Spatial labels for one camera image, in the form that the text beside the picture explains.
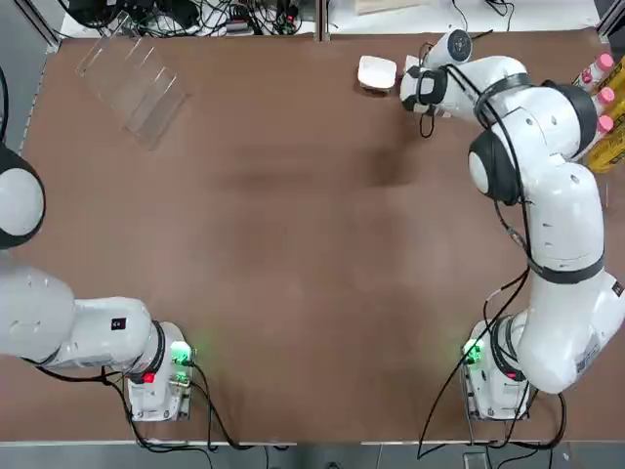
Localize clear plastic stepped holder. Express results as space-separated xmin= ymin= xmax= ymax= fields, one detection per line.
xmin=74 ymin=37 xmax=190 ymax=151

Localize white desk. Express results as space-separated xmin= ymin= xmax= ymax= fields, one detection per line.
xmin=58 ymin=0 xmax=603 ymax=36

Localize yellow carton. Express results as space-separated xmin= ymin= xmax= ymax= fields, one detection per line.
xmin=588 ymin=63 xmax=625 ymax=173

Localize black left base cable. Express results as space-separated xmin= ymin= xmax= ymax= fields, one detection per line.
xmin=187 ymin=361 xmax=243 ymax=449

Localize black base cable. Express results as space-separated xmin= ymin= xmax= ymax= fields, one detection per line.
xmin=414 ymin=277 xmax=533 ymax=461
xmin=187 ymin=361 xmax=243 ymax=449

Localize black right base cable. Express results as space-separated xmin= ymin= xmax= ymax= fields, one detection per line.
xmin=414 ymin=277 xmax=533 ymax=461

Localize aluminium post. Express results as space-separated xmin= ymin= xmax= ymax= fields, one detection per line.
xmin=315 ymin=0 xmax=332 ymax=43

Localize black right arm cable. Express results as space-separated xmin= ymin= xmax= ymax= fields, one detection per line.
xmin=417 ymin=41 xmax=546 ymax=275

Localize tangled black cables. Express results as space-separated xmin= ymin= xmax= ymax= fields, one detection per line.
xmin=62 ymin=0 xmax=316 ymax=40

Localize aluminium frame rail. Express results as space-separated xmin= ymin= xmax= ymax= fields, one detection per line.
xmin=598 ymin=0 xmax=625 ymax=39
xmin=19 ymin=0 xmax=63 ymax=50

